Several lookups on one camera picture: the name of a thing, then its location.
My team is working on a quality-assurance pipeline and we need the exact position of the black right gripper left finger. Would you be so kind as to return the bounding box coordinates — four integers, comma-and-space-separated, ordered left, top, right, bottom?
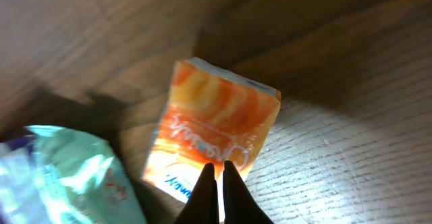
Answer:
173, 163, 219, 224

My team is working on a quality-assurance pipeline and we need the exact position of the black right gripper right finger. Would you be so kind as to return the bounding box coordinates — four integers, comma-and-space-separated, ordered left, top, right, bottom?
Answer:
223, 161, 273, 224

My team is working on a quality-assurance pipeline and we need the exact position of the small orange carton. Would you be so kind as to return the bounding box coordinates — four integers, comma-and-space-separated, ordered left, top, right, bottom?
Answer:
142, 57, 281, 223

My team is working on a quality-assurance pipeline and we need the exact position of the teal white snack packet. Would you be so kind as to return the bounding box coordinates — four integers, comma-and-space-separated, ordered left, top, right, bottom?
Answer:
1, 125, 146, 224

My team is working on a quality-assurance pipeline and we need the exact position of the red blue noodle packet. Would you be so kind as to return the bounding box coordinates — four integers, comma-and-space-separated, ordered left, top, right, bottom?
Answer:
1, 136, 33, 155

